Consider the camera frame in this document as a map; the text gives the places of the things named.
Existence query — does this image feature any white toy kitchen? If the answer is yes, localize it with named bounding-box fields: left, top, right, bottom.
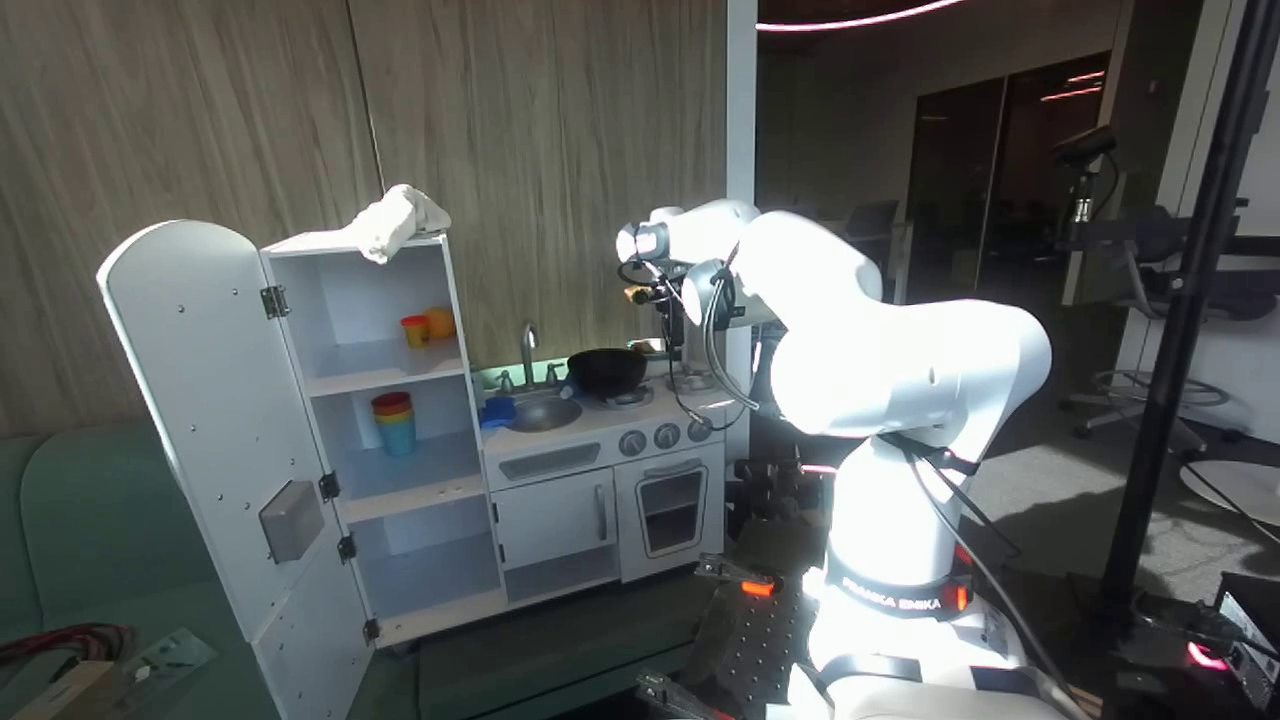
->
left=256, top=224, right=739, bottom=651

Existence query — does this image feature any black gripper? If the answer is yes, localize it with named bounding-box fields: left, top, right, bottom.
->
left=656, top=293, right=700, bottom=390

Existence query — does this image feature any green circuit board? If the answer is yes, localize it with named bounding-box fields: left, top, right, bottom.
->
left=124, top=628, right=219, bottom=678

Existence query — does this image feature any toy oven door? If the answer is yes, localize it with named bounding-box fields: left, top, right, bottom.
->
left=613, top=443, right=731, bottom=586

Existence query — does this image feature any black controller box red light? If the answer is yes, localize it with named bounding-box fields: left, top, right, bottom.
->
left=1175, top=570, right=1280, bottom=711

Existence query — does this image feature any blue item beside sink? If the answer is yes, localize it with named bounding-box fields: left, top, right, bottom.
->
left=476, top=383, right=519, bottom=441

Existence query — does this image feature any red cable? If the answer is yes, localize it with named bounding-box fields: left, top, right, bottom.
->
left=0, top=624, right=129, bottom=672

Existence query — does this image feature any white crumpled cloth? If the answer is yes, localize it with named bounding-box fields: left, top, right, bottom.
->
left=337, top=179, right=455, bottom=268

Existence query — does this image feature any black office chair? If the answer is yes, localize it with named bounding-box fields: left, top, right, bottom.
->
left=1056, top=124, right=1264, bottom=443

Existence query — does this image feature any black stand pole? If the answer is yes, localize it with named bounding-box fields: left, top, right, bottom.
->
left=1090, top=0, right=1280, bottom=633

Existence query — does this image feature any black pot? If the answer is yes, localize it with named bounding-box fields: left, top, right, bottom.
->
left=562, top=345, right=656, bottom=403

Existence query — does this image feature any stack of colourful cups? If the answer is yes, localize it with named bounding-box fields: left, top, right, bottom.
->
left=366, top=388, right=421, bottom=459

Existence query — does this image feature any white toy cabinet door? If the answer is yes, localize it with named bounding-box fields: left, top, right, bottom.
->
left=490, top=467, right=618, bottom=577

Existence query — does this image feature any ring ceiling light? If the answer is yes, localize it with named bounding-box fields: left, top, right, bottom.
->
left=756, top=0, right=968, bottom=41

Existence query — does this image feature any grey square door plate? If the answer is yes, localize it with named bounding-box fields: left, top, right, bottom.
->
left=256, top=477, right=328, bottom=568

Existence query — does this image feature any silver toy faucet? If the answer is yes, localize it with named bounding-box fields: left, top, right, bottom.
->
left=513, top=316, right=543, bottom=394

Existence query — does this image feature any white toy cupboard door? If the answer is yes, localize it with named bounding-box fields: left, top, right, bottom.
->
left=93, top=215, right=380, bottom=720

